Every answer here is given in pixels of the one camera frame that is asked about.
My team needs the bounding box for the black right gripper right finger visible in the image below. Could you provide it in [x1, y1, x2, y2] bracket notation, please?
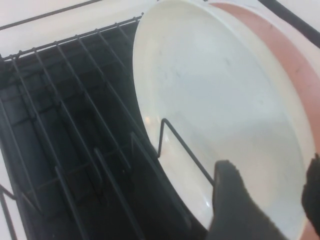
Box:
[301, 152, 320, 232]

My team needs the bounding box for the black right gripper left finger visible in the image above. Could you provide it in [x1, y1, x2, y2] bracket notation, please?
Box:
[207, 159, 287, 240]

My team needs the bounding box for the white round plate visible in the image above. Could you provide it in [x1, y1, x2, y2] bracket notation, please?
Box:
[132, 0, 316, 240]

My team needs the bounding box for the pink round plate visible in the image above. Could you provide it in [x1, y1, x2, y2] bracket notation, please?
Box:
[208, 1, 320, 240]

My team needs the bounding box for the black plastic drip tray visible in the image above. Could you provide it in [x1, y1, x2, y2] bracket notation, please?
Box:
[0, 24, 210, 240]

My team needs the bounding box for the black wire dish rack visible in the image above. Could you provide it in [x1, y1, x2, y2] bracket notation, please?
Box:
[0, 0, 320, 240]

